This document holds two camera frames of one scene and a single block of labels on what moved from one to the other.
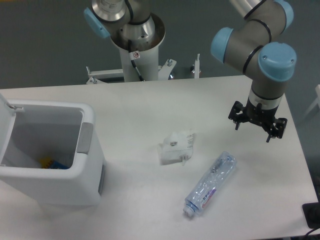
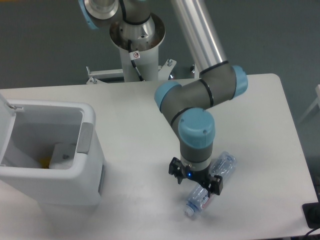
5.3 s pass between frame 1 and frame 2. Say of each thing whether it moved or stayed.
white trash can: stayed
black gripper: moved
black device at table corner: stayed
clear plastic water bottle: stayed
